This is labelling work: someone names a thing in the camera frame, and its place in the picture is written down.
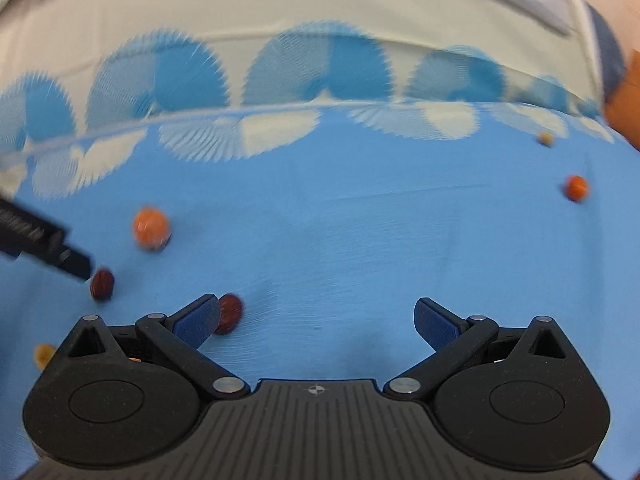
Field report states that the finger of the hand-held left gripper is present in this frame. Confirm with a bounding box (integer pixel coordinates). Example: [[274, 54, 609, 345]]
[[56, 246, 94, 282]]

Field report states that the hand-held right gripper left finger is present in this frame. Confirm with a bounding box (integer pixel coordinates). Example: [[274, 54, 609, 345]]
[[52, 294, 252, 401]]

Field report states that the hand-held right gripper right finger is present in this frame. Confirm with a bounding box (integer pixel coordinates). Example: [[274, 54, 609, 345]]
[[384, 297, 583, 401]]

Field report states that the dark red jujube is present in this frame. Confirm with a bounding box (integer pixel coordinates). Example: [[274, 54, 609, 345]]
[[214, 293, 245, 336], [89, 268, 117, 303]]

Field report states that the orange round fruit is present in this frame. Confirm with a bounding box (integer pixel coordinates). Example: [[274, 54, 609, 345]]
[[132, 206, 172, 253]]

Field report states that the blue and white printed bedsheet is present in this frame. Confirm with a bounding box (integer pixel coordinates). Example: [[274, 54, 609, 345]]
[[0, 0, 640, 480]]

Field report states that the small orange-red fruit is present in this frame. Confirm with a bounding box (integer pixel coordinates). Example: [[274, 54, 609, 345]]
[[563, 175, 590, 204]]

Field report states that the orange wooden furniture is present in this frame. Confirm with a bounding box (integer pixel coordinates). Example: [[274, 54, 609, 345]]
[[601, 50, 640, 152]]

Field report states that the blue-grey pillow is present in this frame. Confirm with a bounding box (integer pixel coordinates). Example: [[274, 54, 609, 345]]
[[582, 2, 627, 108]]

